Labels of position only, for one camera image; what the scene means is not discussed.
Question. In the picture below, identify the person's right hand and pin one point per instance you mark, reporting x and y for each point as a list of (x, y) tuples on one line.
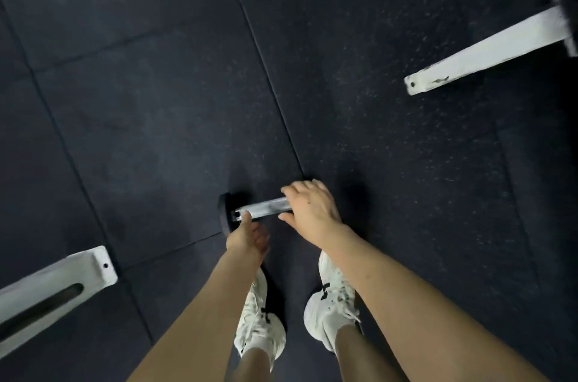
[(314, 214)]

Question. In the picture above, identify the person's left hand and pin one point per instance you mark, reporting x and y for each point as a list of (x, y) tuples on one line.
[(246, 239)]

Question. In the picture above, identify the person's right thumb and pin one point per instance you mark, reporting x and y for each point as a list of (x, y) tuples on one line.
[(288, 217)]

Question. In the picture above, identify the person's left thumb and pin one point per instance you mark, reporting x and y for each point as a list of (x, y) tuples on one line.
[(246, 220)]

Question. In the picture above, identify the person's left forearm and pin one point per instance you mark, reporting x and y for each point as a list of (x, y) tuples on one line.
[(203, 323)]

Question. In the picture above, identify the person's right forearm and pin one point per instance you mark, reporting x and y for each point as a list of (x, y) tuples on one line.
[(406, 305)]

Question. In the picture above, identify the person's right white sneaker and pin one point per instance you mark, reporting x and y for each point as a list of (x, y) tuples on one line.
[(329, 309)]

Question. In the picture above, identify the person's white sneaker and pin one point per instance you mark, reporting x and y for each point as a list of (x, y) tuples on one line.
[(257, 327), (329, 309)]

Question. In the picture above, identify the person's left white sneaker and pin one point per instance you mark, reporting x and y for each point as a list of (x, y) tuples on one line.
[(257, 327)]

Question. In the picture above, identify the person's left leg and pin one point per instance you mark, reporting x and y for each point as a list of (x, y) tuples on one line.
[(255, 368)]

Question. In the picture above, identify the person's leg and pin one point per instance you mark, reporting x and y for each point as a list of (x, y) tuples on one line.
[(361, 359), (255, 368)]

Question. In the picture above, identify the person's right leg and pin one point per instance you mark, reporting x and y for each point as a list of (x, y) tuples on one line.
[(361, 359)]

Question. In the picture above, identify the white metal frame foot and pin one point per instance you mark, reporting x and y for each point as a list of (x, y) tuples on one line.
[(49, 291), (487, 52)]

